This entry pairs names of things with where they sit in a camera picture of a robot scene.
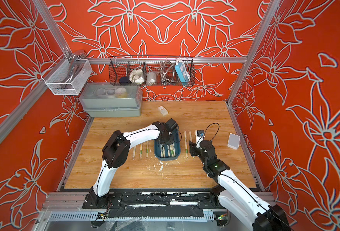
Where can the white square pad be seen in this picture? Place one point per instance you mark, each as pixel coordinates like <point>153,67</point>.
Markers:
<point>233,141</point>

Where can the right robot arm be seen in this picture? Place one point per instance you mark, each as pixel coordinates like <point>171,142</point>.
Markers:
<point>255,213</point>

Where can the small white labelled box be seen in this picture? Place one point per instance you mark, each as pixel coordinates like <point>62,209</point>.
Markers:
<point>163,110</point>

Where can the light blue carton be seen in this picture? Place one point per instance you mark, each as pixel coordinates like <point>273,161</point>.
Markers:
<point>182,72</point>

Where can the grey lidded storage container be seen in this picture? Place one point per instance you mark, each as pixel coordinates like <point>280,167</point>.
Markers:
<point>106,100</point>

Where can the chopstick pairs bundle in box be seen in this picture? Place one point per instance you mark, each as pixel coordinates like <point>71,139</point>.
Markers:
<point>167,151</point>

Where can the black wire wall basket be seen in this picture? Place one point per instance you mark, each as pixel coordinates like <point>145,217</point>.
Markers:
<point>120,68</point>

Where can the white crumpled bag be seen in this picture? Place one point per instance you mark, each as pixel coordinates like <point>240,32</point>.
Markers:
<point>136,76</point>

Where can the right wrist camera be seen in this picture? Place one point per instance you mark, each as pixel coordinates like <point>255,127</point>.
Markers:
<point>200,134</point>

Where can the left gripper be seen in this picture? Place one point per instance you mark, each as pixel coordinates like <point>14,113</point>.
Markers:
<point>170,143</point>

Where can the blue plastic storage box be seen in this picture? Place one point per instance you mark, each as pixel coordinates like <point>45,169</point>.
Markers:
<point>177,139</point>

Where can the metal tongs in basket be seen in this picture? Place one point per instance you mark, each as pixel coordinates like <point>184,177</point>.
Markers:
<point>75,67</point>

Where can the metal whisk utensil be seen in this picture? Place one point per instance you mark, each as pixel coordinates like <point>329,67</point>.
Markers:
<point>167,74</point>

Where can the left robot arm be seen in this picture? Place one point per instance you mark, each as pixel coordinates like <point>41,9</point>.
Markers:
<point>116,150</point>

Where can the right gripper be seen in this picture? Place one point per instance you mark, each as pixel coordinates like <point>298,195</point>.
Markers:
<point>192,148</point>

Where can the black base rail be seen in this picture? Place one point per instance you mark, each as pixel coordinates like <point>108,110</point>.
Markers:
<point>155,203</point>

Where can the white wire wall basket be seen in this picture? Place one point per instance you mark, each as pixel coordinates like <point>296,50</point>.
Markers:
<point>54,79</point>

